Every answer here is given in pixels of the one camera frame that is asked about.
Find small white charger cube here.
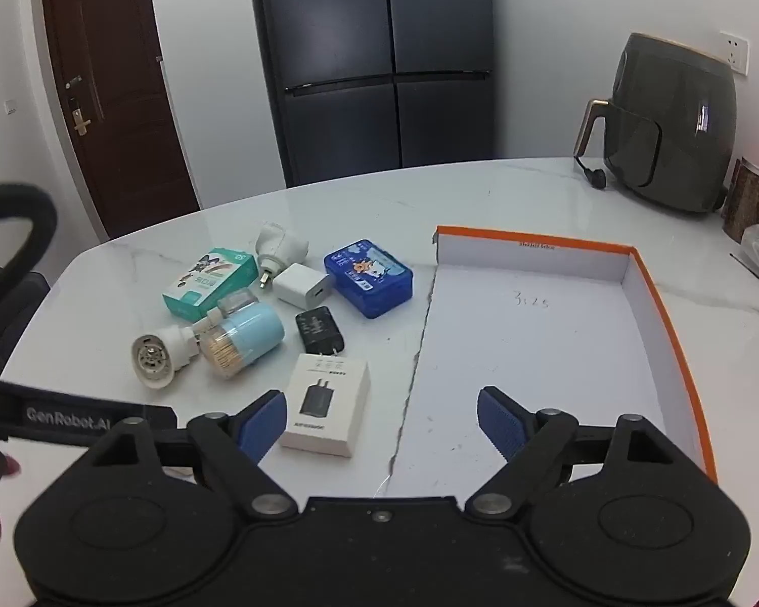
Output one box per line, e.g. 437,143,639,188
272,262,334,308

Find dark office chair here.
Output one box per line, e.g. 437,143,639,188
0,249,52,361

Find light blue toothpick holder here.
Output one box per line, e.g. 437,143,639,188
200,302,285,380

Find white charger packaging box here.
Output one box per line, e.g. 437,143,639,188
279,353,372,458

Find dark grey refrigerator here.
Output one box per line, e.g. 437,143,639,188
246,0,500,189

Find white round socket adapter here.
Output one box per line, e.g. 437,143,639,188
131,322,203,388

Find blue floss pick box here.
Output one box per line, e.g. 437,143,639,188
324,239,414,320

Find orange-rimmed white box lid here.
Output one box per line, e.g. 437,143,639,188
379,224,720,502

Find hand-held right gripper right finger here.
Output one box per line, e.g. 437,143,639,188
464,385,680,523

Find small clear plastic lid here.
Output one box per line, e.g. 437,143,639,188
205,287,258,330

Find gold door lock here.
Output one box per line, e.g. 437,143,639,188
64,74,93,137

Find white plug adapter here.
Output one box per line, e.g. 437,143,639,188
254,221,310,292

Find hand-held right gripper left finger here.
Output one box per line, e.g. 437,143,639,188
85,390,299,523

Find black power plug cable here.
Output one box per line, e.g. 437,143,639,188
574,155,608,189

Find white wall socket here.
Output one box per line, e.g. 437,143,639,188
719,30,750,77

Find brown wooden door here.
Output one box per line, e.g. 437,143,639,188
41,0,202,241

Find teal cardboard box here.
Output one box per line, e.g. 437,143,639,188
161,246,260,322

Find black charger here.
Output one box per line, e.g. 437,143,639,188
294,305,345,356

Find dark grey air fryer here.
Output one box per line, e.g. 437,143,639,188
574,31,737,214

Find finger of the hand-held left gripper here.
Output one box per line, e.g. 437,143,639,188
142,403,179,431

